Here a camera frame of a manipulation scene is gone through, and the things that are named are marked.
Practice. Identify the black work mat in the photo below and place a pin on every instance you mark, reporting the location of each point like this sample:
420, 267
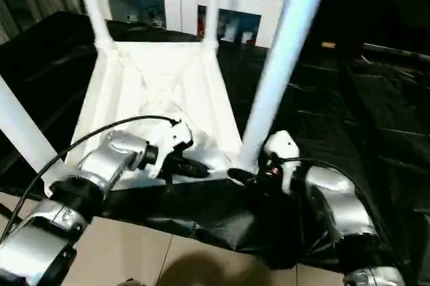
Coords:
363, 131

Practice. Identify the white plastic table leg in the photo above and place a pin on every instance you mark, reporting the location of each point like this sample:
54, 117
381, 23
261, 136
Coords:
94, 4
212, 4
23, 131
282, 58

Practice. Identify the white plastic table top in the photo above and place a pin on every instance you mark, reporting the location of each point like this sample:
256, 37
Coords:
154, 91

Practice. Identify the small tan tag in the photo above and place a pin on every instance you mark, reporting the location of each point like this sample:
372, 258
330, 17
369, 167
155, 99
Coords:
328, 45

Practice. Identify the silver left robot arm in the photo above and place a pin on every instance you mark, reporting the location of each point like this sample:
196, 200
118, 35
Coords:
80, 192

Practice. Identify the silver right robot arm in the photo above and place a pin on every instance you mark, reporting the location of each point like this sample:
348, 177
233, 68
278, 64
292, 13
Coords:
346, 212

